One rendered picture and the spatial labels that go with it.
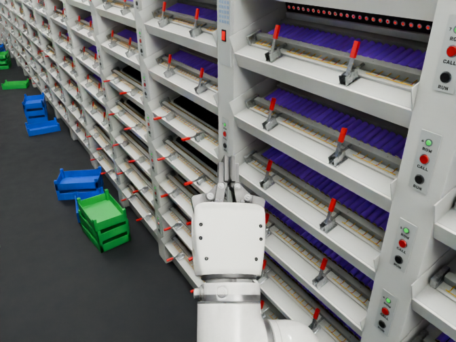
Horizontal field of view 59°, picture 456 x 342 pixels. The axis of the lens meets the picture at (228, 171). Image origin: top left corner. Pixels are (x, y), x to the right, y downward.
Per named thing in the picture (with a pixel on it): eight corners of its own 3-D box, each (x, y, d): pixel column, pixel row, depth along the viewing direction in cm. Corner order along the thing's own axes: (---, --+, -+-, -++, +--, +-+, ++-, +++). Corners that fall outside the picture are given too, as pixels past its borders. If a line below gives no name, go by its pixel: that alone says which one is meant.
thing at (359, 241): (377, 283, 97) (372, 248, 88) (237, 179, 142) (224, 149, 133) (431, 233, 102) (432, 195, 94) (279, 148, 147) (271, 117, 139)
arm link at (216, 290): (191, 302, 57) (191, 281, 58) (252, 302, 58) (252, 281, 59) (197, 302, 49) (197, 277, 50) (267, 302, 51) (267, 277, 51)
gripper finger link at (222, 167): (204, 203, 59) (204, 160, 61) (225, 204, 60) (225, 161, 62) (207, 198, 56) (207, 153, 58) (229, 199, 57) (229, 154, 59)
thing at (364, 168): (393, 215, 87) (389, 168, 79) (237, 126, 132) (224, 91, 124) (452, 163, 93) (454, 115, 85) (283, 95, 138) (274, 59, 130)
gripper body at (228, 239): (188, 287, 57) (190, 209, 61) (258, 287, 59) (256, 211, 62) (193, 285, 50) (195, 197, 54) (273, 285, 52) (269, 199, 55)
